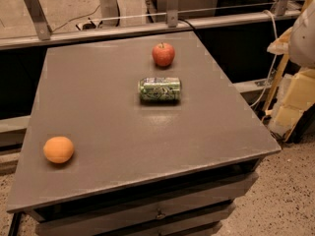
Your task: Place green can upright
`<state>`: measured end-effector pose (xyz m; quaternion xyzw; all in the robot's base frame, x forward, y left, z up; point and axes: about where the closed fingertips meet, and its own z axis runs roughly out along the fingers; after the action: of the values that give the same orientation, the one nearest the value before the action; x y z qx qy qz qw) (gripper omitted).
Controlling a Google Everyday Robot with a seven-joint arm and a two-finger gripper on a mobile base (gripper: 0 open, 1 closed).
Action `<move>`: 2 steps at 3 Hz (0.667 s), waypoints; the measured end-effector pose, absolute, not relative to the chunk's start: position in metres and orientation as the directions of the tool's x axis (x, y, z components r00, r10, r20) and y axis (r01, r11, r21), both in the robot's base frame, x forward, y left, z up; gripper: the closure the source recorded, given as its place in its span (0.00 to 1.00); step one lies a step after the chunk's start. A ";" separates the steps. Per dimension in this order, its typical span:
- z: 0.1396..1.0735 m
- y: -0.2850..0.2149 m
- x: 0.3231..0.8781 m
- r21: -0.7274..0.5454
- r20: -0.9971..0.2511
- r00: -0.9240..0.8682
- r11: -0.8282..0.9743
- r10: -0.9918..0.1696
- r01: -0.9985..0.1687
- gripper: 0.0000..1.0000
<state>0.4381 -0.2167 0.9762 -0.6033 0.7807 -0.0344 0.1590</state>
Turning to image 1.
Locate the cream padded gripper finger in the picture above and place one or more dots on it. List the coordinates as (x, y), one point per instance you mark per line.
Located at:
(296, 94)

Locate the green soda can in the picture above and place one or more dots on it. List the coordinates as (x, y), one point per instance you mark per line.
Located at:
(159, 89)

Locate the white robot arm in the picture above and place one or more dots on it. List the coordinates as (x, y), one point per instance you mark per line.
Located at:
(298, 42)

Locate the grey drawer cabinet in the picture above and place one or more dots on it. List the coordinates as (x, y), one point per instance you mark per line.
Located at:
(139, 167)

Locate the red apple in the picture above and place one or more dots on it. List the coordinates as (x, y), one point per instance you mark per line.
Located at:
(163, 54)

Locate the orange fruit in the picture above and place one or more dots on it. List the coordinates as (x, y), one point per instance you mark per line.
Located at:
(58, 149)

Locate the yellow wooden frame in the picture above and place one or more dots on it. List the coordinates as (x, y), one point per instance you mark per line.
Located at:
(278, 75)

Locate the middle metal rail bracket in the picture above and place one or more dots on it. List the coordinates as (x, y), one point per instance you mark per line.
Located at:
(172, 13)

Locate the horizontal metal rail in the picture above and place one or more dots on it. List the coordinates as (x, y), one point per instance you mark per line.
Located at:
(135, 31)

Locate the left metal rail bracket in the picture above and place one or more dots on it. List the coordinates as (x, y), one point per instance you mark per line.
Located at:
(38, 18)

